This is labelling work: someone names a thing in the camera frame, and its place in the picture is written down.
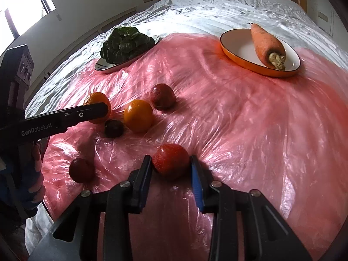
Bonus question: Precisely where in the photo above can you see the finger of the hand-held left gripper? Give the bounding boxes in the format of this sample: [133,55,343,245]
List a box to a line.
[61,102,110,125]

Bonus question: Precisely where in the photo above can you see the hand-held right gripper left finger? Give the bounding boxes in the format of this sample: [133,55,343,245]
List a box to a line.
[53,155,153,261]

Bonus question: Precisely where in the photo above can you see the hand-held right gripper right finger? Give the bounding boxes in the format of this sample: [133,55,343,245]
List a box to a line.
[190,155,313,261]

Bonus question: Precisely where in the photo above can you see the orange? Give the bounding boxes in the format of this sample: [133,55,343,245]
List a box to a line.
[124,99,153,131]
[84,92,112,125]

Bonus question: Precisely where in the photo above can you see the red apple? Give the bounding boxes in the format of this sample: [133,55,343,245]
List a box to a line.
[152,143,190,177]

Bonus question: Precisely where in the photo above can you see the red plum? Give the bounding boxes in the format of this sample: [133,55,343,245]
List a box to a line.
[69,158,95,183]
[150,83,176,110]

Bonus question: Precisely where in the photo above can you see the person's left hand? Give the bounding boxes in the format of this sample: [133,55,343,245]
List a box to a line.
[0,141,46,218]

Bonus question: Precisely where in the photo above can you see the dark purple plum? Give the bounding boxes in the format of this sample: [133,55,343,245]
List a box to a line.
[105,120,125,139]

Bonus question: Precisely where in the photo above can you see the white patterned plate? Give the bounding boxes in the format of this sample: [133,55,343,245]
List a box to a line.
[95,34,161,73]

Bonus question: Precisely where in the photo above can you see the dark green leafy vegetable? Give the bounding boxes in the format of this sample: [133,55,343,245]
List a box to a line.
[100,27,155,65]

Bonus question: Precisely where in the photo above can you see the pink plastic sheet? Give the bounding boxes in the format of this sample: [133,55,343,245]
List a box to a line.
[41,33,348,261]

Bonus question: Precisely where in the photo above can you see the window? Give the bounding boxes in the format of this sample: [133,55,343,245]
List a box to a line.
[0,0,56,57]

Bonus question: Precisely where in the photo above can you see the orange rimmed oval dish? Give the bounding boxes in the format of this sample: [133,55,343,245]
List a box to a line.
[220,29,301,78]

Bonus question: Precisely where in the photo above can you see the white bed sheet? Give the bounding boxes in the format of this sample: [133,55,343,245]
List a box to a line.
[24,0,348,261]

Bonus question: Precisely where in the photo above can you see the carrot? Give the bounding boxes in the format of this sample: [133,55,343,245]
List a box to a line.
[250,23,286,70]

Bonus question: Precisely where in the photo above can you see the white wardrobe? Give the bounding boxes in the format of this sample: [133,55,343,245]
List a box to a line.
[326,0,348,70]

